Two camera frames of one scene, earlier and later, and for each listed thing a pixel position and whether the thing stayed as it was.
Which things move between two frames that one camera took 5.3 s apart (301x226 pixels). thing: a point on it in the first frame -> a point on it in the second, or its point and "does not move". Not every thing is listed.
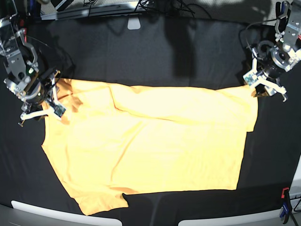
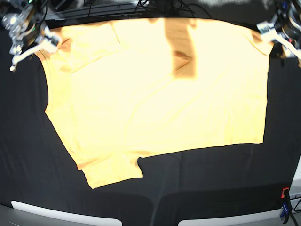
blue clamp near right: x=285 y=209 does not move
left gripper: x=36 y=92 -> x=24 y=32
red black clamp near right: x=285 y=195 does not move
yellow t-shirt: x=114 y=140 -> x=120 y=90
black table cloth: x=176 y=52 does not move
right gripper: x=272 y=61 -> x=288 y=23
